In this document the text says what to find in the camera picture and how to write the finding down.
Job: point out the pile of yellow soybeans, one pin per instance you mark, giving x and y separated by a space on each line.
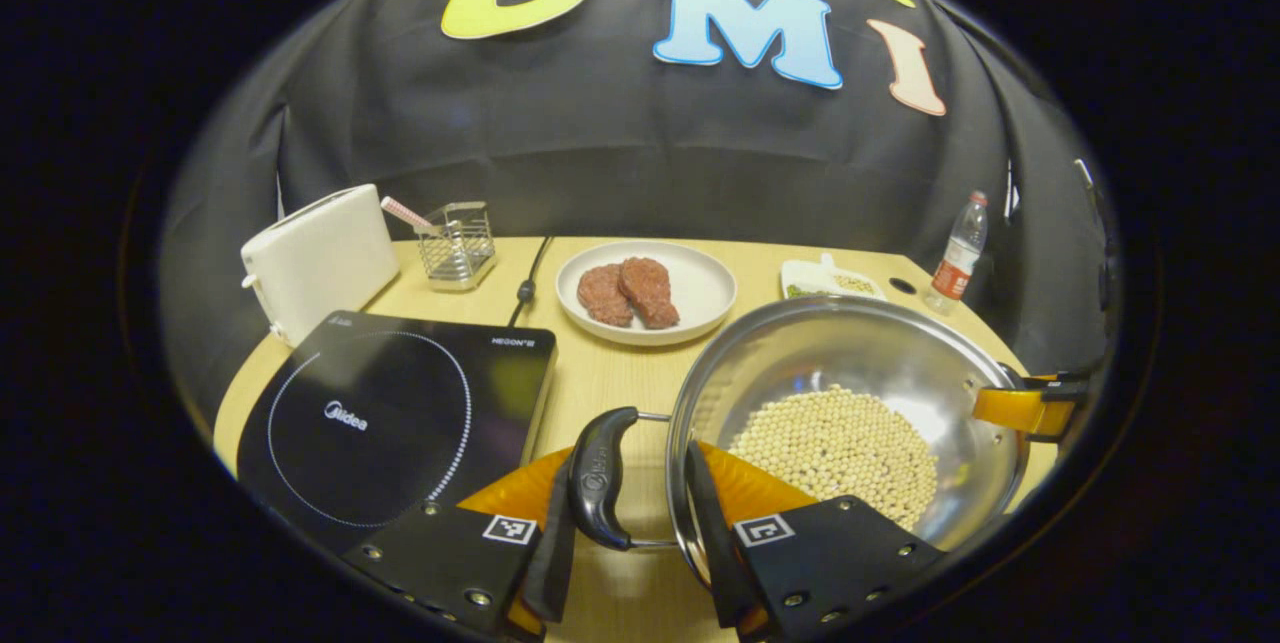
840 443

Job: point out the black induction cooktop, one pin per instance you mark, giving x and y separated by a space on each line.
400 423

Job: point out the brown meat patty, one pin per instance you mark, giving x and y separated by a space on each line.
650 291
602 298

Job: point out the white toaster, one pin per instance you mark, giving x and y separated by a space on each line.
320 258

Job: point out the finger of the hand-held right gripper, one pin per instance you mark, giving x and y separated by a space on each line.
1015 410

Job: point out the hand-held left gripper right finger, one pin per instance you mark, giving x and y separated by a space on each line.
830 553

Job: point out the white divided dish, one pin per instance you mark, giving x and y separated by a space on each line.
815 275

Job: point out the white round plate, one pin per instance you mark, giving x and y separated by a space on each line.
705 288

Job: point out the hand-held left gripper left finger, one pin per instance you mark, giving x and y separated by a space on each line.
450 563

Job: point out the pink striped straw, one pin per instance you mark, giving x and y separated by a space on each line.
405 212

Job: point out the black backdrop cloth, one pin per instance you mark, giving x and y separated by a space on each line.
600 143

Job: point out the plastic water bottle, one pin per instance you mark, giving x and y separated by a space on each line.
958 263

